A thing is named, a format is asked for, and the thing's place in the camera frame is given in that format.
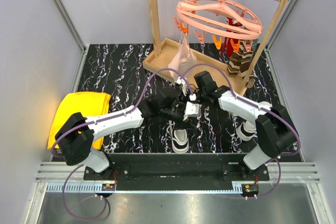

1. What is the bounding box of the pink round clip hanger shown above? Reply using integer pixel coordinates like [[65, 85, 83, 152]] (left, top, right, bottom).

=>
[[173, 0, 264, 43]]

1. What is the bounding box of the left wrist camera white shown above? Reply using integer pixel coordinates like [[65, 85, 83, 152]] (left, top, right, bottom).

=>
[[184, 102, 202, 121]]

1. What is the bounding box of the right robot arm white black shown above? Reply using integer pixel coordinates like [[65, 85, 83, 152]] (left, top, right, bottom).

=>
[[186, 71, 300, 180]]

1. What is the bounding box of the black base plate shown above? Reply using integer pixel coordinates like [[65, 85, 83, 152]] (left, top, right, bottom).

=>
[[83, 153, 270, 182]]

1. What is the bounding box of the pink hanging cloth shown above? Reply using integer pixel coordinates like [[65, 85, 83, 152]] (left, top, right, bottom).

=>
[[168, 33, 197, 73]]

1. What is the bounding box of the brown striped sock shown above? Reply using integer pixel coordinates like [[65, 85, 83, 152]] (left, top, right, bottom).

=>
[[227, 48, 254, 78]]

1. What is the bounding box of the black white sneaker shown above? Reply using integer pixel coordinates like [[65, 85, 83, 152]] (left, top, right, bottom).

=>
[[234, 101, 272, 142], [167, 121, 189, 154]]

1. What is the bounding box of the purple cable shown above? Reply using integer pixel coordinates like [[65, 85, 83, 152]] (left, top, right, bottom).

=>
[[51, 68, 196, 221], [180, 63, 300, 201]]

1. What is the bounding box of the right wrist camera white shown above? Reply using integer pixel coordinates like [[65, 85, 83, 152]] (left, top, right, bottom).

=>
[[174, 77, 188, 96]]

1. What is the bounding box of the wooden drying rack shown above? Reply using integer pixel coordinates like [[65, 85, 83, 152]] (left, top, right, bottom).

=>
[[143, 0, 289, 95]]

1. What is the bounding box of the yellow cloth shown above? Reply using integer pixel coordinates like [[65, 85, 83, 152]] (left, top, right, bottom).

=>
[[47, 91, 111, 150]]

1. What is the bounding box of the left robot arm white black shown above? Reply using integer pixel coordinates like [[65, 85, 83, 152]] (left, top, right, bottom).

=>
[[55, 95, 190, 180]]

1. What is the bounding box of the red hanging garment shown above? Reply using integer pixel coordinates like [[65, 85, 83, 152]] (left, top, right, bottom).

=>
[[220, 17, 243, 58]]

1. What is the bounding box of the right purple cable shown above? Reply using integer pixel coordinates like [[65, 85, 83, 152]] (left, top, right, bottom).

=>
[[180, 63, 300, 201]]

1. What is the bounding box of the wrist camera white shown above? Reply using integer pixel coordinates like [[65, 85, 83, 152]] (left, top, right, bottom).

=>
[[184, 102, 202, 121], [174, 77, 188, 96]]

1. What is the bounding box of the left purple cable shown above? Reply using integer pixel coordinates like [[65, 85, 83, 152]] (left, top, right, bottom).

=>
[[51, 68, 196, 221]]

